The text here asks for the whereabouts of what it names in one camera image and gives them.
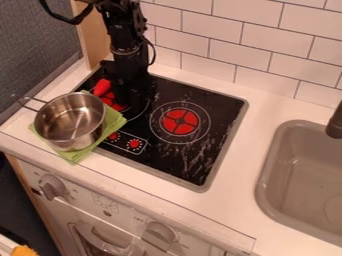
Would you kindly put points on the silver pot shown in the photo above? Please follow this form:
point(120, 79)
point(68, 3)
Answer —
point(71, 120)

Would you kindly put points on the tap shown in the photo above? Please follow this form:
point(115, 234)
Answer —
point(335, 124)

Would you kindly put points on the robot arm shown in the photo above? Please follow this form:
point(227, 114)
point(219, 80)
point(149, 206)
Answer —
point(122, 23)

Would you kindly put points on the toy stove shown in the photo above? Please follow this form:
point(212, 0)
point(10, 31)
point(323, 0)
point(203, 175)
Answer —
point(187, 140)

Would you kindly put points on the yellow toy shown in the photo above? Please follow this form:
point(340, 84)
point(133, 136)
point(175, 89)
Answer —
point(23, 251)

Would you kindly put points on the green cloth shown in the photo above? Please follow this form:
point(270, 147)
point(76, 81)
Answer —
point(112, 120)

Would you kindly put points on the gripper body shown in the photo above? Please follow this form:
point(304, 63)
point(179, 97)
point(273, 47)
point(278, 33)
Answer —
point(129, 71)

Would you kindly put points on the toy sink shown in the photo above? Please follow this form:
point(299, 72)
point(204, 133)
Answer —
point(302, 183)

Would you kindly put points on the red toy sushi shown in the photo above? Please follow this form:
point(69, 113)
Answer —
point(101, 87)

